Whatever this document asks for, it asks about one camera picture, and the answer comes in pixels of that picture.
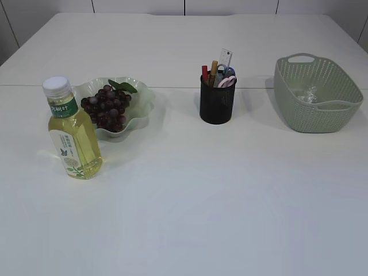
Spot red glitter pen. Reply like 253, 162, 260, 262
202, 65, 209, 86

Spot gold glitter pen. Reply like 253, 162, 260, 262
208, 60, 218, 87

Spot pink scissors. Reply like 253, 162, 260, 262
217, 75, 237, 88

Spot blue scissors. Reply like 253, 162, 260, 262
217, 64, 236, 78

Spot purple artificial grape bunch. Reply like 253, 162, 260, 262
80, 79, 138, 133

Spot clear plastic ruler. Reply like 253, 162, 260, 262
218, 48, 233, 67

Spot yellow tea bottle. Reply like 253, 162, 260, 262
42, 76, 103, 179

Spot clear plastic sheet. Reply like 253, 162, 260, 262
294, 86, 317, 104

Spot silver glitter pen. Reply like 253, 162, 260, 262
214, 70, 224, 87

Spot black mesh pen holder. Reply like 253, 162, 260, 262
199, 76, 237, 125

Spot green woven plastic basket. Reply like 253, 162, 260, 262
274, 53, 363, 133

